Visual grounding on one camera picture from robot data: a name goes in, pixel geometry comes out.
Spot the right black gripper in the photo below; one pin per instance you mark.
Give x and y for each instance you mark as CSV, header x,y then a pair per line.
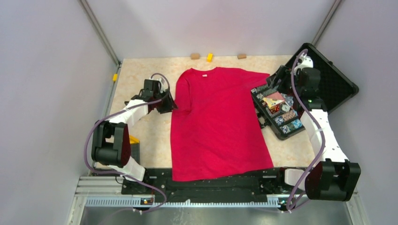
x,y
283,73

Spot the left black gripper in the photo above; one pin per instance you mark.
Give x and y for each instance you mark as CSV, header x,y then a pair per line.
x,y
170,104

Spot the red t-shirt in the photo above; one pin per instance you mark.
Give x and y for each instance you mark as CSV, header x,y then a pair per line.
x,y
215,130

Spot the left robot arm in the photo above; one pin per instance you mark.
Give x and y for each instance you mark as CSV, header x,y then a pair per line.
x,y
111,138

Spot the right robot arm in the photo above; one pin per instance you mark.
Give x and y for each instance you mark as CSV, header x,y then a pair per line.
x,y
330,176

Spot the black case with chips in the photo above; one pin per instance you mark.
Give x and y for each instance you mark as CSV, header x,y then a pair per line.
x,y
322,87

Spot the right tan wooden block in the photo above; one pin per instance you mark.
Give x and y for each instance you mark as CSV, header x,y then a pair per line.
x,y
241,56

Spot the tan wooden block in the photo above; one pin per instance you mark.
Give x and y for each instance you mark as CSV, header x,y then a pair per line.
x,y
241,56
195,56

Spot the yellow wedge block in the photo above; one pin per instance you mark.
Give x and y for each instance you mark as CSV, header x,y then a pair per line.
x,y
133,140

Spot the dark grey studded baseplate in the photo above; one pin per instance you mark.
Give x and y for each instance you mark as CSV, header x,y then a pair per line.
x,y
135,152

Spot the left tan wooden block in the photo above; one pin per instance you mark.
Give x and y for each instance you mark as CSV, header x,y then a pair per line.
x,y
195,56

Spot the yellow small block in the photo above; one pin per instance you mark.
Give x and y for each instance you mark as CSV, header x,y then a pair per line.
x,y
209,57

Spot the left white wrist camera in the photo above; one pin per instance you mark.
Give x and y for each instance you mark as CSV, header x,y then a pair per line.
x,y
162,85

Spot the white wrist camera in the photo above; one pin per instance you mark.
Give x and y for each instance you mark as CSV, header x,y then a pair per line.
x,y
304,62
162,85

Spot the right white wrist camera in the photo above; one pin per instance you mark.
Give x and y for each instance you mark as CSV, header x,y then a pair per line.
x,y
304,62

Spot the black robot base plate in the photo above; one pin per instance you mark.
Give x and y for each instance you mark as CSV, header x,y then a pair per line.
x,y
250,187

